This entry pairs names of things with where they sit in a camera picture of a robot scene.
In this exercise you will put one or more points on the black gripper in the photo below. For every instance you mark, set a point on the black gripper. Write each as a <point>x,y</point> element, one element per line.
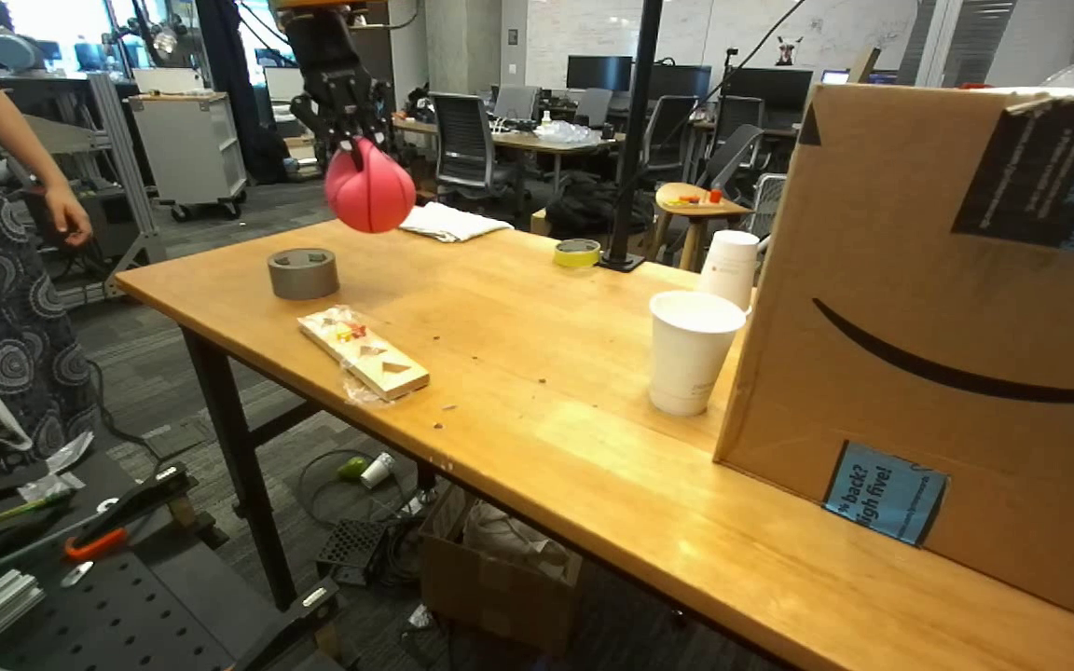
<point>319,45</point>

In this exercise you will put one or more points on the red mini basketball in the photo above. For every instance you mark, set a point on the red mini basketball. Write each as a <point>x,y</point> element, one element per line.
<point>370,196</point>

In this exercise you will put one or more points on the person's bare forearm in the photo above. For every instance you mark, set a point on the person's bare forearm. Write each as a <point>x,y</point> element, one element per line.
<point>16,136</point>

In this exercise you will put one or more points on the grey masking tape roll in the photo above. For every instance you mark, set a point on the grey masking tape roll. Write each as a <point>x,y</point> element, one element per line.
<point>304,284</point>

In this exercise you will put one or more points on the yellow-green tape roll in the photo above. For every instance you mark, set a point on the yellow-green tape roll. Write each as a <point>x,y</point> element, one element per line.
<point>574,260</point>

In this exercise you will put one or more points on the white paper cup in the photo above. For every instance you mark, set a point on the white paper cup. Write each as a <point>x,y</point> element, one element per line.
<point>733,267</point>
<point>691,355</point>

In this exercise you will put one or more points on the person's bare hand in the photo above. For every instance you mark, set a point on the person's bare hand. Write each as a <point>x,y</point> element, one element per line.
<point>69,214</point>

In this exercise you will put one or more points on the grey mesh office chair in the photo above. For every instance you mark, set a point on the grey mesh office chair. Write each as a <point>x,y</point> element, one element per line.
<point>465,136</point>

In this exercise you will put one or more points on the white towel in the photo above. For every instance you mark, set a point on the white towel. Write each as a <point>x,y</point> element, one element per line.
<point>454,222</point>

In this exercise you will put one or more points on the grey rolling cart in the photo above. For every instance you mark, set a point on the grey rolling cart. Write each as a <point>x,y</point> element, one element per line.
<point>189,150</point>

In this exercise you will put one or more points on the yellow red puzzle piece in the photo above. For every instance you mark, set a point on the yellow red puzzle piece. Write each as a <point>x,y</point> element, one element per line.
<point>347,329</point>

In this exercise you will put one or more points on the round office table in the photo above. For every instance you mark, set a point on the round office table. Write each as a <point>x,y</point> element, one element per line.
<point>558,139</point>

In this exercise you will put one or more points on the wooden shape puzzle board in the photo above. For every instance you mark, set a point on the wooden shape puzzle board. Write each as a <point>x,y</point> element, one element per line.
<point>370,361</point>

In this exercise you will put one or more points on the dark computer monitor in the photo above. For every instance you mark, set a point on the dark computer monitor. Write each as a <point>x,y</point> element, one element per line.
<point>598,74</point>
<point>771,91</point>

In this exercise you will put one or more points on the black metal pole stand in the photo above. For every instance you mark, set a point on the black metal pole stand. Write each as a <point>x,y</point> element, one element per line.
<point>636,124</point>

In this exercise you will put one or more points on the dark office chair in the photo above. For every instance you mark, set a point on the dark office chair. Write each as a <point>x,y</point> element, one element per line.
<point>669,134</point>

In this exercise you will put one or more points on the small white roll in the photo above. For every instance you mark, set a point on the small white roll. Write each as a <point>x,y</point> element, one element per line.
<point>374,472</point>

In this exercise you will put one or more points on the round wooden side table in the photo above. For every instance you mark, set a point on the round wooden side table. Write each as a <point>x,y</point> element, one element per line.
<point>691,198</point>

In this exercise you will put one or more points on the open cardboard box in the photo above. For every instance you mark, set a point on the open cardboard box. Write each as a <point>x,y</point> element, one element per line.
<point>502,579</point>

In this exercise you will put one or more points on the black perforated metal plate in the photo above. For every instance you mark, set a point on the black perforated metal plate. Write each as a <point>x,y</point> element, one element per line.
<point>129,618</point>

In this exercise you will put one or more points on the large cardboard shipping box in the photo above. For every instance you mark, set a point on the large cardboard shipping box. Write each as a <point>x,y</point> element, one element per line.
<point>935,249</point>

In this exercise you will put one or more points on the black metal table frame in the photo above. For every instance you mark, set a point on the black metal table frame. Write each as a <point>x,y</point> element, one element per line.
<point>240,472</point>

